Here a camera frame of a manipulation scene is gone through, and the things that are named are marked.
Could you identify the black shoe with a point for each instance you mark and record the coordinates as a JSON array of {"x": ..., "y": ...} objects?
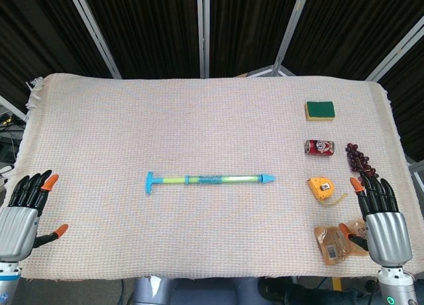
[{"x": 278, "y": 290}]

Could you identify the grey metal frame bar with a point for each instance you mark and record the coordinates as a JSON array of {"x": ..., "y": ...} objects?
[{"x": 11, "y": 106}]

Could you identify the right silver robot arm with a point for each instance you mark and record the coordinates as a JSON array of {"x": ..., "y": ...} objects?
[{"x": 395, "y": 285}]

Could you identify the clear plastic tube with label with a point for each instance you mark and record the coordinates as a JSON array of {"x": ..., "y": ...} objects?
[{"x": 232, "y": 179}]

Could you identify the green yellow sponge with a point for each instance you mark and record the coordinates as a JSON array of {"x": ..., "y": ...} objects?
[{"x": 320, "y": 108}]

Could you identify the dark red grape bunch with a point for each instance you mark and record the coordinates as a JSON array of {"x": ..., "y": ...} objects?
[{"x": 356, "y": 157}]

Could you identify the yellow tape measure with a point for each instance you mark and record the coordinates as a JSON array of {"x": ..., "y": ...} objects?
[{"x": 320, "y": 187}]

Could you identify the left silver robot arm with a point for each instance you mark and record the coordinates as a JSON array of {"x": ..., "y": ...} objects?
[{"x": 8, "y": 281}]

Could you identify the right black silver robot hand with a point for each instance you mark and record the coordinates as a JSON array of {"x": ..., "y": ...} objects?
[{"x": 387, "y": 235}]

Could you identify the clear snack packet with barcode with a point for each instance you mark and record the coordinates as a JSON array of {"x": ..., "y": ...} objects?
[{"x": 331, "y": 245}]

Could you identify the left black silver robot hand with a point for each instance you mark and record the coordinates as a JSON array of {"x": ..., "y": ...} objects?
[{"x": 18, "y": 225}]

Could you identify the dark folding screen panel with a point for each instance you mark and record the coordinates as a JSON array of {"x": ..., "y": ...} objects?
[
  {"x": 39, "y": 36},
  {"x": 248, "y": 26},
  {"x": 410, "y": 96},
  {"x": 348, "y": 26},
  {"x": 145, "y": 30}
]

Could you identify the red soda can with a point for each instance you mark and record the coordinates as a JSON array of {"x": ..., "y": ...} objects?
[{"x": 319, "y": 148}]

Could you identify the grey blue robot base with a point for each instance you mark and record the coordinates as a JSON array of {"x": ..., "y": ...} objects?
[{"x": 198, "y": 291}]

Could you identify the woven beige tablecloth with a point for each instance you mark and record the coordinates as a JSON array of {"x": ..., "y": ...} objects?
[{"x": 212, "y": 119}]

